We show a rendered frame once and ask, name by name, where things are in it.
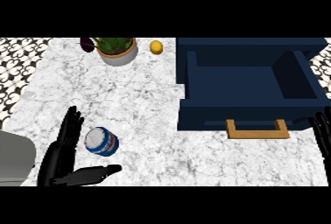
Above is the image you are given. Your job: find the wooden drawer handle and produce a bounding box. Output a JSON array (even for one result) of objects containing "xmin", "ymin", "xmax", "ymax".
[{"xmin": 225, "ymin": 118, "xmax": 291, "ymax": 140}]

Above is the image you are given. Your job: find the navy blue drawer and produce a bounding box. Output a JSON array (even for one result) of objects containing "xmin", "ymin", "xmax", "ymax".
[{"xmin": 178, "ymin": 50, "xmax": 331, "ymax": 132}]

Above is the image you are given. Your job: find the blue and white can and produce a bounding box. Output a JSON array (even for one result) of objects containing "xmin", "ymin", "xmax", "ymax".
[{"xmin": 83, "ymin": 126, "xmax": 120, "ymax": 158}]

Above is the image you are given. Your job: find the navy blue cabinet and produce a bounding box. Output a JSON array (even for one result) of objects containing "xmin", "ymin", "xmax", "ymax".
[{"xmin": 176, "ymin": 37, "xmax": 330, "ymax": 86}]

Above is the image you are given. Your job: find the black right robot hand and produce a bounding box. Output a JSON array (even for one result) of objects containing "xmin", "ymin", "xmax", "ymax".
[{"xmin": 308, "ymin": 105, "xmax": 331, "ymax": 186}]

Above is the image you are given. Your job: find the dark purple eggplant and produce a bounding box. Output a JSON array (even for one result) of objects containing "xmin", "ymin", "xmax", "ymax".
[{"xmin": 79, "ymin": 37, "xmax": 96, "ymax": 53}]

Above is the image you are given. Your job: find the potted green plant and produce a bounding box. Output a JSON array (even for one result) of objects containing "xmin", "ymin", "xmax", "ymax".
[{"xmin": 89, "ymin": 37, "xmax": 141, "ymax": 67}]

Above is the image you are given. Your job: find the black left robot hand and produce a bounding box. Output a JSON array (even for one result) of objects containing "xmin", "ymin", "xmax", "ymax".
[{"xmin": 36, "ymin": 105, "xmax": 123, "ymax": 187}]

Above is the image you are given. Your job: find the yellow lemon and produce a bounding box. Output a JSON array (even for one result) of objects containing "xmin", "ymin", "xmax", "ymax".
[{"xmin": 150, "ymin": 39, "xmax": 164, "ymax": 55}]

